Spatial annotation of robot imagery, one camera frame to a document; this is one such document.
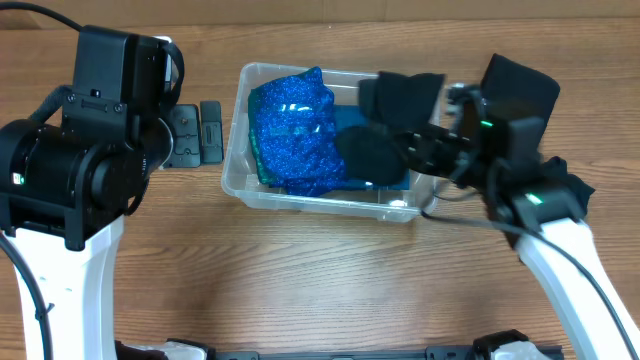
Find clear plastic storage bin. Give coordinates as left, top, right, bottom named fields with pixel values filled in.
left=221, top=63, right=437, bottom=223

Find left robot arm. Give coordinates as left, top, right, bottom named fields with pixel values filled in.
left=1, top=84, right=216, bottom=359

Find large folded black garment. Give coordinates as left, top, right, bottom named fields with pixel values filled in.
left=480, top=53, right=561, bottom=124

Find blue denim jeans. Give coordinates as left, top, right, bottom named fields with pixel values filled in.
left=333, top=105, right=410, bottom=191

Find blue sequin fabric bundle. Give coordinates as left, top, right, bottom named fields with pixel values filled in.
left=248, top=67, right=346, bottom=197

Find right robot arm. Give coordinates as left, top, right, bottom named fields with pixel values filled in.
left=386, top=77, right=639, bottom=359

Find small black garment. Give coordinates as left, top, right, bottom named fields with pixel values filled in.
left=542, top=156, right=595, bottom=220

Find long black garment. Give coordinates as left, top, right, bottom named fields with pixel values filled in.
left=334, top=71, right=446, bottom=186

